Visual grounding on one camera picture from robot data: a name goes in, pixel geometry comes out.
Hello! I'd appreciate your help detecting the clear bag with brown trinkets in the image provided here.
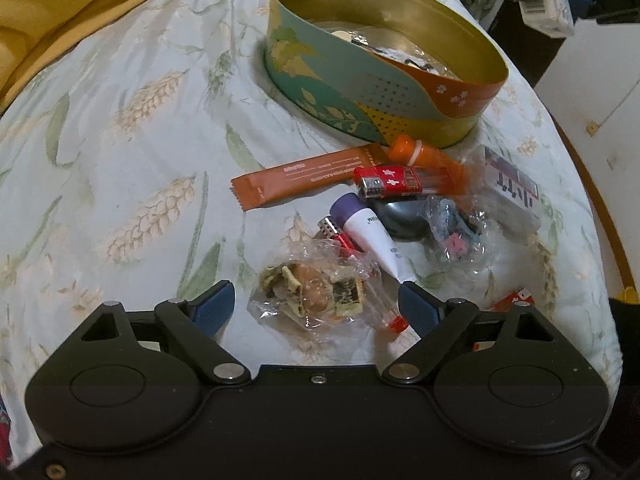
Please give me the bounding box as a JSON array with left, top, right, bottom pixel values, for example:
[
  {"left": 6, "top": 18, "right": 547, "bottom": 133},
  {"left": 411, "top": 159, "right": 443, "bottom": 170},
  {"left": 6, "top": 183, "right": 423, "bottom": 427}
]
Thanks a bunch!
[{"left": 248, "top": 238, "right": 392, "bottom": 334}]

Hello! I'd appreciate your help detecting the clear bag with blue accessories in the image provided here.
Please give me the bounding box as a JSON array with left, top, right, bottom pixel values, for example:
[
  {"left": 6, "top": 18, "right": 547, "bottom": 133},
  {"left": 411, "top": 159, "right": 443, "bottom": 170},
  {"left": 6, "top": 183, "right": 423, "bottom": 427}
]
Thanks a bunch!
[{"left": 424, "top": 194, "right": 542, "bottom": 286}]

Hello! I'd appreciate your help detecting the round decorated metal tin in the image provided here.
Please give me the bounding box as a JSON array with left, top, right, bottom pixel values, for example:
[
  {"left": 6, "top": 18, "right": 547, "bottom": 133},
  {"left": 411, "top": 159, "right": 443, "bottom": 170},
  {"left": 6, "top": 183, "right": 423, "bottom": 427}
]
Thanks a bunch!
[{"left": 264, "top": 0, "right": 509, "bottom": 148}]

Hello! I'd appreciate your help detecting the brown snack bar sachet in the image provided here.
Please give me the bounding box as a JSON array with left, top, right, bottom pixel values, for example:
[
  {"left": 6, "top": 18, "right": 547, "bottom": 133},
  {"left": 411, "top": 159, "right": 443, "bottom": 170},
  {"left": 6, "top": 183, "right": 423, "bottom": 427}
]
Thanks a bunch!
[{"left": 231, "top": 143, "right": 388, "bottom": 211}]

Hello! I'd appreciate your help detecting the yellow object on floor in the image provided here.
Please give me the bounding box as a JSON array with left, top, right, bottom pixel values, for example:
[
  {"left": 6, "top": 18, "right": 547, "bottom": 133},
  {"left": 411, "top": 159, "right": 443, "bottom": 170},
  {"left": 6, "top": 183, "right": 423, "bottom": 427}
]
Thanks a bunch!
[{"left": 617, "top": 287, "right": 640, "bottom": 304}]

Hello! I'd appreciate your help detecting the orange tube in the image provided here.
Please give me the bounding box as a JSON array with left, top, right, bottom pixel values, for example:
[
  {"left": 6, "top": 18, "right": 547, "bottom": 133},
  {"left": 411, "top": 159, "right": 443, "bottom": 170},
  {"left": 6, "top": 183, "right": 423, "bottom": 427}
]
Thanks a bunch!
[{"left": 387, "top": 134, "right": 469, "bottom": 195}]

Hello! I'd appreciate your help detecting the floral bed quilt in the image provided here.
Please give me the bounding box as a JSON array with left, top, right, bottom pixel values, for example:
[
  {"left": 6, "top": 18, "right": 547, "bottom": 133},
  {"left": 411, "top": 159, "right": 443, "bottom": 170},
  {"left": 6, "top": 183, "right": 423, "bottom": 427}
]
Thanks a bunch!
[{"left": 1, "top": 0, "right": 623, "bottom": 466}]

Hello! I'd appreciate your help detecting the clear plastic toothpick box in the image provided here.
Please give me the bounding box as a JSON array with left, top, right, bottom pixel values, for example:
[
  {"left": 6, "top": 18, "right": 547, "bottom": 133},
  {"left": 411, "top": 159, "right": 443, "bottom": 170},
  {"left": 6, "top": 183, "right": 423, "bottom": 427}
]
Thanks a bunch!
[{"left": 518, "top": 0, "right": 575, "bottom": 39}]

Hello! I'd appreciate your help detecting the white purple cream tube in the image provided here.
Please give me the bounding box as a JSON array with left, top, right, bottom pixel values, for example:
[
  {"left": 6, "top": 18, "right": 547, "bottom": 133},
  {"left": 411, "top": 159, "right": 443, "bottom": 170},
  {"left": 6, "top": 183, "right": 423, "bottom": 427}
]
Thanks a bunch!
[{"left": 330, "top": 193, "right": 416, "bottom": 284}]

